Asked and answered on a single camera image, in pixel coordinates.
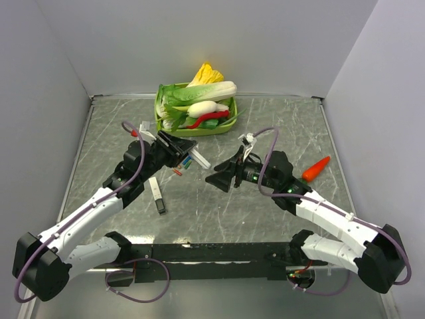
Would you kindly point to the long green napa cabbage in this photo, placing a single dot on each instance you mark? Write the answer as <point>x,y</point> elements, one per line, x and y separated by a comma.
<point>186,96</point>

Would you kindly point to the white toy radish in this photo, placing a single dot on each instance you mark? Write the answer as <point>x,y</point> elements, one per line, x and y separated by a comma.
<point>201,108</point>

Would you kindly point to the orange toy carrot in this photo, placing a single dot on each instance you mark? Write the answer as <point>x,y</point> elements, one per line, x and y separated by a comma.
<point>315,170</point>

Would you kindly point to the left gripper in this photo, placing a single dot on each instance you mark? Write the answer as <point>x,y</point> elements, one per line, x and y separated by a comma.
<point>176,149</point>

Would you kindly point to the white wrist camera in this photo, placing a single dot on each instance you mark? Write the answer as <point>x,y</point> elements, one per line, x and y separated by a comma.
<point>146,126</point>
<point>248,140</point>

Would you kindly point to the black remote control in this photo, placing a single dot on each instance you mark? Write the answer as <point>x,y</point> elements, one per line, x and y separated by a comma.
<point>157,196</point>

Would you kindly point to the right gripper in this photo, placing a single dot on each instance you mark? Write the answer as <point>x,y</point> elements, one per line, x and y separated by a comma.
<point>222,179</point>

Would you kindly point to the green plastic tray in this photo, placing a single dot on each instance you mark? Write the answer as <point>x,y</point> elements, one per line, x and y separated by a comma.
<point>210,128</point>

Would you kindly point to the blue battery upper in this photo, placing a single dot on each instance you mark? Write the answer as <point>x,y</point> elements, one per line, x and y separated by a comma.
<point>186,161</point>

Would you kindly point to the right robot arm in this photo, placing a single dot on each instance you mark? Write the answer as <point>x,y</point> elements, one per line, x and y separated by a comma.
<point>376,254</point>

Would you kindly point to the yellow toy cabbage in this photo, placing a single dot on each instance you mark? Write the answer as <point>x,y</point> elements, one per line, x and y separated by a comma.
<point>206,75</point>

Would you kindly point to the small green bok choy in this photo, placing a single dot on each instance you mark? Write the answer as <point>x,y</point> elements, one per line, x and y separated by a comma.
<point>162,103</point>

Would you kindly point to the black base bar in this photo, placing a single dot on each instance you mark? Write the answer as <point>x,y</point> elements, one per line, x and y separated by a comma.
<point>203,261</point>

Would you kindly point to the red chili pepper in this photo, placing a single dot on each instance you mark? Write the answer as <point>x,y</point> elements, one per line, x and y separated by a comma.
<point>209,116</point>

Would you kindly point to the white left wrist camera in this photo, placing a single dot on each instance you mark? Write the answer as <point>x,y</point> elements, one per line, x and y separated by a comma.
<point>146,126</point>

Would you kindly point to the green parsley sprig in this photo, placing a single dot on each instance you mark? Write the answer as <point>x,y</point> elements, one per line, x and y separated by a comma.
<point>171,117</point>

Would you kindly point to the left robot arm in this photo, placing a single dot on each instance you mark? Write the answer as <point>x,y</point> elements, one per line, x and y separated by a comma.
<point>45,263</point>

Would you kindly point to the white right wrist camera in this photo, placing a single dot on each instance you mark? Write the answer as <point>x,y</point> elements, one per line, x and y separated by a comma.
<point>248,140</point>

